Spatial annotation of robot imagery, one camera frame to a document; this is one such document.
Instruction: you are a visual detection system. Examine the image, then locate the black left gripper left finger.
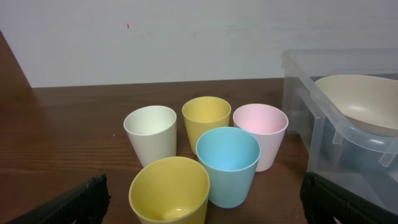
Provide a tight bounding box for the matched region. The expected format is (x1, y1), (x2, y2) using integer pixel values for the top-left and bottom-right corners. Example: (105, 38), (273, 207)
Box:
(7, 175), (111, 224)

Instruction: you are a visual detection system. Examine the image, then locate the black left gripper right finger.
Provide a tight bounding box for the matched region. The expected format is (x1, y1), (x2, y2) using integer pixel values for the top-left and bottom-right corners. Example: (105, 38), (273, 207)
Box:
(300, 172), (397, 224)

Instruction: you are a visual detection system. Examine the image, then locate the large cream bowl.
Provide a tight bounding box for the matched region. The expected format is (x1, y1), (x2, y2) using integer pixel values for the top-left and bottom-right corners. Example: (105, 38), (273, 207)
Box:
(315, 75), (397, 138)

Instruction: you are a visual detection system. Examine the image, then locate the clear plastic storage bin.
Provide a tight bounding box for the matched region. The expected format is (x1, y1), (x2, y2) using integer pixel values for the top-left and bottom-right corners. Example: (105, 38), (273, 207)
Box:
(281, 49), (397, 213)

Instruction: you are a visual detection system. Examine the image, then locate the yellow cup front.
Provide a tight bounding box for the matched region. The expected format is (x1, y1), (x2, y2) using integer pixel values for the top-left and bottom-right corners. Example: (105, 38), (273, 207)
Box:
(128, 157), (210, 224)

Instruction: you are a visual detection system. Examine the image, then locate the yellow cup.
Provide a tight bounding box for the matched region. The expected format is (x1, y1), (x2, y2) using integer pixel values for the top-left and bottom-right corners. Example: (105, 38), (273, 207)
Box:
(128, 157), (210, 224)
(182, 96), (231, 155)

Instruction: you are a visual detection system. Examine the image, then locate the pink cup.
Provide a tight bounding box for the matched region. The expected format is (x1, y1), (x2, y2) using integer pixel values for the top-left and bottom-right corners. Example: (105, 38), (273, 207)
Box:
(233, 103), (289, 172)

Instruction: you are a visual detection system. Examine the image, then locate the cream cup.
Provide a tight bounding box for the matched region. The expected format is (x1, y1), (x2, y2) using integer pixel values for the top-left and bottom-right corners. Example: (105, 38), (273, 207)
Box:
(123, 105), (177, 167)

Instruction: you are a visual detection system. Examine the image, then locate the light blue cup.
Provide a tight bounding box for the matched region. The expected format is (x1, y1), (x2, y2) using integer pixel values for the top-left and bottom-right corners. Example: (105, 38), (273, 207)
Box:
(196, 127), (261, 208)

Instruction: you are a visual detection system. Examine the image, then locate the yellow cup rear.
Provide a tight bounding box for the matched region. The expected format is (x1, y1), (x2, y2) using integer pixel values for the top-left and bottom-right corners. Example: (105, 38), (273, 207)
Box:
(182, 96), (231, 155)

